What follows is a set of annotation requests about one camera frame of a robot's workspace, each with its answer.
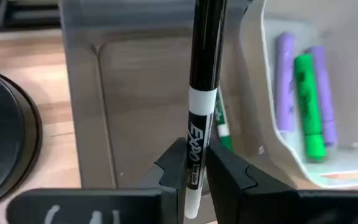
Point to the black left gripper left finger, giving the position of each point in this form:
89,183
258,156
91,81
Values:
174,174

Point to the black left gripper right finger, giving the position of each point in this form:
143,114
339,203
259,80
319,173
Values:
235,199

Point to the green Expo marker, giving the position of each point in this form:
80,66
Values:
224,130

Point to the black Expo marker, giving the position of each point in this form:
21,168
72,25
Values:
205,62

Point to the green highlighter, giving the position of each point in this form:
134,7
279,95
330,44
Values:
309,109

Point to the purple Sharpie highlighter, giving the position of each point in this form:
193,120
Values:
326,102
284,84

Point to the dark grey plastic bin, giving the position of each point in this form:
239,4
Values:
141,93

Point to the beige plastic bin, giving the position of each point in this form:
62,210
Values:
353,77

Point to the black desk lamp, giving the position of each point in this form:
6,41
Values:
5,140

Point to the black aluminium table frame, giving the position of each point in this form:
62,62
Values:
26,15

